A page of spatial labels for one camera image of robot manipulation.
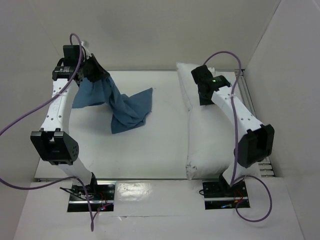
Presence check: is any aluminium frame rail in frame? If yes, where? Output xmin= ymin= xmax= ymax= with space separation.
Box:
xmin=234 ymin=68 xmax=276 ymax=178

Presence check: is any blue fabric pillowcase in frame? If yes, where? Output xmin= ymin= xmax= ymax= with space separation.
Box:
xmin=72 ymin=76 xmax=153 ymax=134

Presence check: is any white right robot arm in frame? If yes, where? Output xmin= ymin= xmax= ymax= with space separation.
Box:
xmin=191 ymin=65 xmax=275 ymax=196

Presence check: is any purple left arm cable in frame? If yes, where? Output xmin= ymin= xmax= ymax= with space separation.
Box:
xmin=0 ymin=33 xmax=97 ymax=232

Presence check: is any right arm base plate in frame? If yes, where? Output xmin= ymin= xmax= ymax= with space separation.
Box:
xmin=198 ymin=180 xmax=250 ymax=210

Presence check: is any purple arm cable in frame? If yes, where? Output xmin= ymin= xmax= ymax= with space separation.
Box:
xmin=0 ymin=33 xmax=97 ymax=232
xmin=202 ymin=51 xmax=273 ymax=222

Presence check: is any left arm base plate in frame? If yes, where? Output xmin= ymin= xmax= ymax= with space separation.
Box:
xmin=60 ymin=182 xmax=116 ymax=213

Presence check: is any white pillow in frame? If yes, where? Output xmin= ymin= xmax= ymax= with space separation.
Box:
xmin=176 ymin=62 xmax=235 ymax=180

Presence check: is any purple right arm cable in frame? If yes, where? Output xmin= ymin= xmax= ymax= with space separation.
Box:
xmin=202 ymin=51 xmax=273 ymax=222

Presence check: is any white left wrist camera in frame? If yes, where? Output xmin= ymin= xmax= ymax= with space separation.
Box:
xmin=81 ymin=40 xmax=91 ymax=55

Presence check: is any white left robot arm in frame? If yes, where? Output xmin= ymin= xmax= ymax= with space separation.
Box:
xmin=30 ymin=42 xmax=109 ymax=200

